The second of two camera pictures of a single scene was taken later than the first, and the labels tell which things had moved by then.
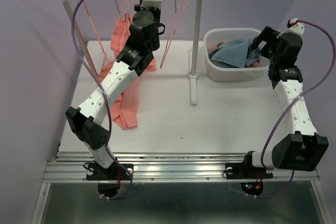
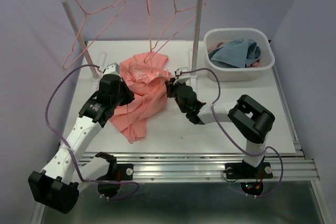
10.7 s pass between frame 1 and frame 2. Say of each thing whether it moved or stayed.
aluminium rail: stayed
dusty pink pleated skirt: stayed
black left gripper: moved
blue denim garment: stayed
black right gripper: moved
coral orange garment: moved
